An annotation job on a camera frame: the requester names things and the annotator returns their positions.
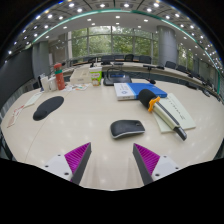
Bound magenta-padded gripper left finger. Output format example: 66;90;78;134
43;142;92;185

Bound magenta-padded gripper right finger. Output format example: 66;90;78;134
132;143;183;186

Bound black computer mouse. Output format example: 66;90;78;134
109;119;146;140

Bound black mouse pad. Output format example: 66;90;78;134
32;95;65;122

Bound pale green booklet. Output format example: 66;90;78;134
152;92;197;134

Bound pale green paper sheet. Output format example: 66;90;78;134
23;92;44;108

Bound colourful sticker sheet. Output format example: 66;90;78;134
64;83;91;92

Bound white lidded mug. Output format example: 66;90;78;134
48;77;58;92

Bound blue and white book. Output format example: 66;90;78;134
113;82;168;102

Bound white paper cup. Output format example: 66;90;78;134
39;75;50;93

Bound red bottle with green band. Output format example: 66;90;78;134
53;62;66;91

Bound white cardboard box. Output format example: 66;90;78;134
69;67;94;86

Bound long curved conference table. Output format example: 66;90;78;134
49;61;221;101

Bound green printed cup with straw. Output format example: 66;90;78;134
88;66;103;87

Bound black desk microphone unit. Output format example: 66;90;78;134
102;68;133;87

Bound row of black chairs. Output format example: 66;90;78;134
68;54;218;98

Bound ceiling lights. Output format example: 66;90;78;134
6;0;224;69

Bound handheld microphone with orange ring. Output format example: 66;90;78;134
138;88;188;142

